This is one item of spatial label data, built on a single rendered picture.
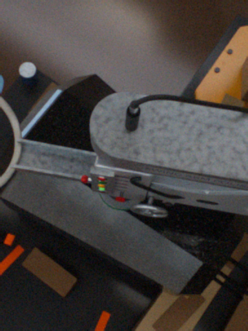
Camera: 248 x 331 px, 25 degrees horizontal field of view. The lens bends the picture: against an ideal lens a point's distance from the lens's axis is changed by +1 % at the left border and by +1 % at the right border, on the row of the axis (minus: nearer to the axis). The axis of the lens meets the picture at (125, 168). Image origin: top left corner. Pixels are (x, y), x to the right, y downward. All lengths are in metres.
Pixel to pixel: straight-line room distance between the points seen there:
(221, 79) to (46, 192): 1.01
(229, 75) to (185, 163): 1.21
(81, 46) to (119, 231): 1.52
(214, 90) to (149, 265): 0.90
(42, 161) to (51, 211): 0.44
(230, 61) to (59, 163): 1.05
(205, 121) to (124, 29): 2.10
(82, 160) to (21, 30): 1.65
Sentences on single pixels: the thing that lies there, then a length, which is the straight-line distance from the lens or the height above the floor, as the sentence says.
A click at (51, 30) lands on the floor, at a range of 3.80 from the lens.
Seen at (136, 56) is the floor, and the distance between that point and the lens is 3.71.
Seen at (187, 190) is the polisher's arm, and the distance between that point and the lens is 2.02.
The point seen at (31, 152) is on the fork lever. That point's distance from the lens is 2.36.
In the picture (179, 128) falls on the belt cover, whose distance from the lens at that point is 1.75.
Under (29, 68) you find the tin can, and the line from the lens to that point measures 3.53.
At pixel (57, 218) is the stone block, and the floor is 0.65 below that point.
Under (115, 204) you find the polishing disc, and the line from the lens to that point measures 2.50.
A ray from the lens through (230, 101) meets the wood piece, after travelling 2.76.
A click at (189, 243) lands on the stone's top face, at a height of 0.82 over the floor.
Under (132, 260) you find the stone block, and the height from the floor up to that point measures 0.68.
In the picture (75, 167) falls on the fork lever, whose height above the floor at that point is 1.08.
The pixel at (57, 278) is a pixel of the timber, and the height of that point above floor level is 0.14.
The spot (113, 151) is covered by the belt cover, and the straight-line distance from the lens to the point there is 1.71.
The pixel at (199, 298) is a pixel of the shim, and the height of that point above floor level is 0.26.
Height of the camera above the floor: 3.33
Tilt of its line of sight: 75 degrees down
